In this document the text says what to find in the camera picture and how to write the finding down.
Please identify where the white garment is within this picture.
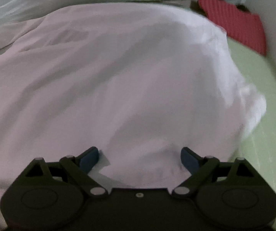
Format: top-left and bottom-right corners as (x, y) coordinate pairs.
(0, 2), (268, 226)

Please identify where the green checked mat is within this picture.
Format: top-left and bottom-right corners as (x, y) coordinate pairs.
(183, 4), (276, 231)

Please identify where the red ribbed cloth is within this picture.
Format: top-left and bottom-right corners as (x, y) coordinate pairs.
(197, 0), (267, 56)

